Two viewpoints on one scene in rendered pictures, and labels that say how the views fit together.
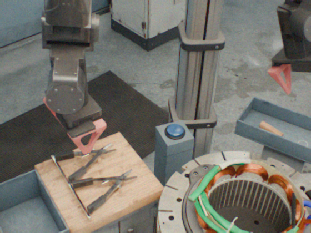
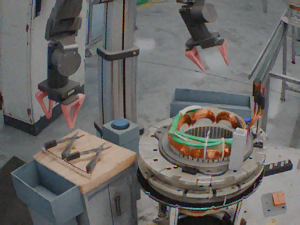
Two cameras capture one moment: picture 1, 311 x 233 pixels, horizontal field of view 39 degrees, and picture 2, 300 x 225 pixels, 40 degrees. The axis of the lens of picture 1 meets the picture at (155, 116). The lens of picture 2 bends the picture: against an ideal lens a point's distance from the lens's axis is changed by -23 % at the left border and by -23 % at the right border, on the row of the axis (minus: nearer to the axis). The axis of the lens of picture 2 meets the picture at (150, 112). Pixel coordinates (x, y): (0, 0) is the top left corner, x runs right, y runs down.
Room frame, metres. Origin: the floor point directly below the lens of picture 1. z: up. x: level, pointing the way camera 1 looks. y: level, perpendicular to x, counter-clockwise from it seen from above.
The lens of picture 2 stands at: (-0.41, 0.30, 1.66)
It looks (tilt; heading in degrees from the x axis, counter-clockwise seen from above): 26 degrees down; 340
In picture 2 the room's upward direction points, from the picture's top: straight up
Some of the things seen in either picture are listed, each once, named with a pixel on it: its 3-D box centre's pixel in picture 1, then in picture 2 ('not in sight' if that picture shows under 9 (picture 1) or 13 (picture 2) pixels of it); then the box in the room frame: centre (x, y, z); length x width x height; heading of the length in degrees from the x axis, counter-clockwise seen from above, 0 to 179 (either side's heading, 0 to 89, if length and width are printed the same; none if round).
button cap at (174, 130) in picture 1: (175, 130); (120, 122); (0.74, -0.05, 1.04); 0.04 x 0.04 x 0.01
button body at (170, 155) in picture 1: (171, 167); (122, 165); (0.74, -0.05, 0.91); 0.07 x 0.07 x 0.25; 24
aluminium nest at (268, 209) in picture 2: not in sight; (274, 203); (0.46, -0.47, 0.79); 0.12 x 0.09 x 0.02; 159
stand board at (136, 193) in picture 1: (98, 180); (80, 159); (0.57, 0.11, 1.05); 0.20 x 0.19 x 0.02; 124
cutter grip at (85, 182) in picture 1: (83, 182); (72, 156); (0.54, 0.13, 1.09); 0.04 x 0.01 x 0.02; 109
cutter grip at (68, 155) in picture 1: (64, 156); (50, 144); (0.60, 0.18, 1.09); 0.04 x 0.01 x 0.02; 110
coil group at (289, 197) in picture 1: (281, 187); (226, 120); (0.51, -0.24, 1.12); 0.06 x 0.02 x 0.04; 39
